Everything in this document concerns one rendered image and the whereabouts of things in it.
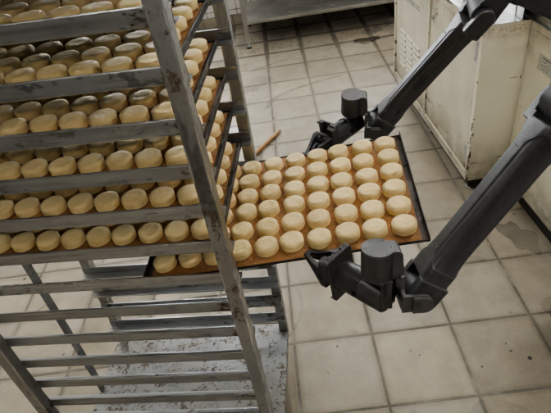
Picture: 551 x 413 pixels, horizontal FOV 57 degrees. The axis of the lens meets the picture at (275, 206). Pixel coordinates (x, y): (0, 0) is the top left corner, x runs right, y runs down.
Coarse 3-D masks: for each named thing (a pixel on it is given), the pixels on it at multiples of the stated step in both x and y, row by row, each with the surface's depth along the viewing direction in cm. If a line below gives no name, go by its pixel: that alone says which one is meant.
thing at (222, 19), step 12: (216, 12) 113; (228, 12) 114; (216, 24) 114; (228, 24) 114; (228, 48) 118; (228, 60) 120; (240, 84) 123; (240, 96) 125; (240, 120) 130; (252, 144) 134; (252, 156) 136; (276, 288) 168
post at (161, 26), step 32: (160, 0) 68; (160, 32) 70; (160, 64) 73; (192, 96) 79; (192, 128) 80; (192, 160) 84; (224, 224) 94; (224, 256) 97; (256, 352) 117; (256, 384) 124
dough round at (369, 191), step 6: (360, 186) 113; (366, 186) 112; (372, 186) 112; (378, 186) 111; (360, 192) 111; (366, 192) 110; (372, 192) 110; (378, 192) 110; (360, 198) 111; (366, 198) 110; (372, 198) 110
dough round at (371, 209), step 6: (366, 204) 107; (372, 204) 107; (378, 204) 106; (360, 210) 107; (366, 210) 106; (372, 210) 105; (378, 210) 105; (384, 210) 106; (366, 216) 105; (372, 216) 105; (378, 216) 105
